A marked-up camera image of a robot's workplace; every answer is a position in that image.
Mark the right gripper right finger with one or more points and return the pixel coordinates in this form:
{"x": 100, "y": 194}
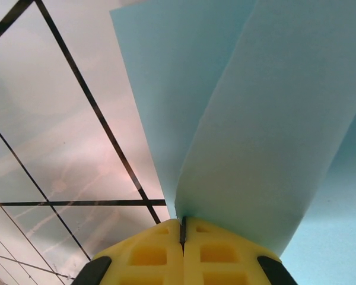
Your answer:
{"x": 219, "y": 255}

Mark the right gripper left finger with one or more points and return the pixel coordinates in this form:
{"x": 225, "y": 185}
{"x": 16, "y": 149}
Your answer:
{"x": 148, "y": 255}

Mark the teal cloth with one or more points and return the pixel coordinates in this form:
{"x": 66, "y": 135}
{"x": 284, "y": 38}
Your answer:
{"x": 255, "y": 118}

